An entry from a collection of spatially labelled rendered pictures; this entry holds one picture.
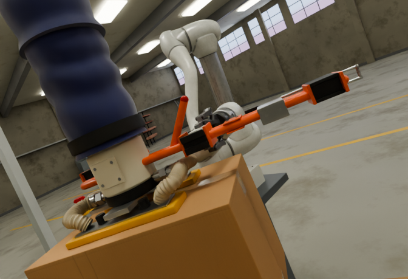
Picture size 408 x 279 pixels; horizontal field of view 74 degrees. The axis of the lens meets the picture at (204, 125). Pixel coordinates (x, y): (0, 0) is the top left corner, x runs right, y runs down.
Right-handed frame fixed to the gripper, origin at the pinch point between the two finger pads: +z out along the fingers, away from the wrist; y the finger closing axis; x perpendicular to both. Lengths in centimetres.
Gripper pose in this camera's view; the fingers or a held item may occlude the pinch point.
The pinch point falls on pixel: (200, 138)
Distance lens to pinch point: 74.7
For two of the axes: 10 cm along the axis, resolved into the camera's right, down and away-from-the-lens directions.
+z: -3.3, 2.2, -9.2
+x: -8.6, 3.3, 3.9
